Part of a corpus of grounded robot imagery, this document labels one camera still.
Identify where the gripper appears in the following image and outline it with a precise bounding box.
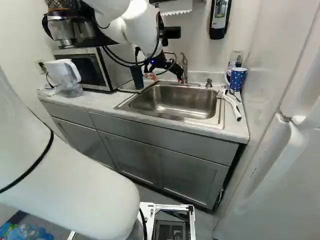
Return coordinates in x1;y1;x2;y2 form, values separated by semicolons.
142;55;183;84

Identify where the dark blue tumbler cup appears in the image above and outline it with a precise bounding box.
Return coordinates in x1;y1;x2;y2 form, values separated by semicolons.
131;65;145;90

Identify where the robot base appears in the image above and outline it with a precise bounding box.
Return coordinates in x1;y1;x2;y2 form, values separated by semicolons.
67;201;196;240

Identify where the brushed steel tap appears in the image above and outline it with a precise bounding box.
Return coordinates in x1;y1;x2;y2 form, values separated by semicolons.
172;51;201;87

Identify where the stainless steel sink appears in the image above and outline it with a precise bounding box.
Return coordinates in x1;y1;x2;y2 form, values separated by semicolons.
113;80;226;130

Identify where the paper towel dispenser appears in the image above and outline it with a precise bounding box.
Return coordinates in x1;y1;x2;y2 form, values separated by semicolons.
149;0;195;18

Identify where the grey kitchen counter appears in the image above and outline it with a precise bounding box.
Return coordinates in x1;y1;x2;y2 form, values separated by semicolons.
37;69;251;213

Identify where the steel microwave oven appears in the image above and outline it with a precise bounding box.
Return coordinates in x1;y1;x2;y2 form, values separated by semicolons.
53;46;138;92

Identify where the blue polka dot mug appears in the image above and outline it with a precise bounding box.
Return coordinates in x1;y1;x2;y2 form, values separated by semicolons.
225;66;249;93

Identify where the white dish brush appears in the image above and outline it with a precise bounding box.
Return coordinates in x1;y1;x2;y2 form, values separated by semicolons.
216;84;243;123

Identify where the clear plastic bag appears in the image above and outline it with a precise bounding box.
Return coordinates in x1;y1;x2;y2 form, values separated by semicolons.
37;81;85;99

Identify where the white water filter pitcher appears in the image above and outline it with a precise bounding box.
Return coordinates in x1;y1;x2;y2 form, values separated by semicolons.
43;59;83;91

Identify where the black coffee maker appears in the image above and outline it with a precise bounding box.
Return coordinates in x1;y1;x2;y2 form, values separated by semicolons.
41;8;119;50

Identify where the white fridge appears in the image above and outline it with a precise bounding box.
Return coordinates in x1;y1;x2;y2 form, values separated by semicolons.
214;0;320;240

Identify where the black wall soap dispenser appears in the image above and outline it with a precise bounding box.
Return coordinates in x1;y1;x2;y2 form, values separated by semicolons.
209;0;232;40

